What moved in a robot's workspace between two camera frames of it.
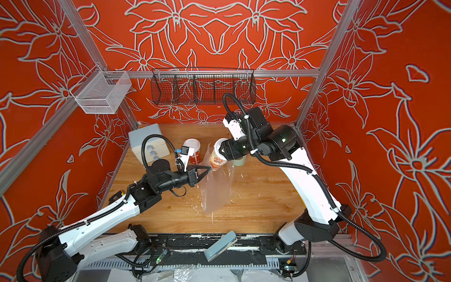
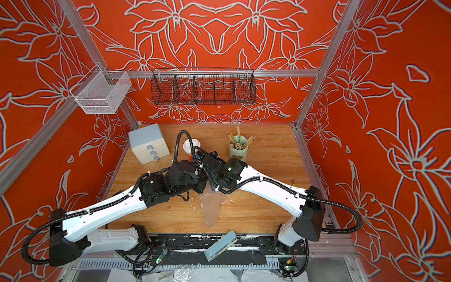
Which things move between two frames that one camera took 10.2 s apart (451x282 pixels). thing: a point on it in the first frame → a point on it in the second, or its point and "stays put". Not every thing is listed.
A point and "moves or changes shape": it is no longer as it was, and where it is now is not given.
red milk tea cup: (195, 144) stays put
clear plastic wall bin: (101, 92) stays put
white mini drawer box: (148, 144) stays put
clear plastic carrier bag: (216, 188) moves or changes shape
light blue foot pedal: (221, 246) stays put
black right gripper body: (243, 146) → (215, 181)
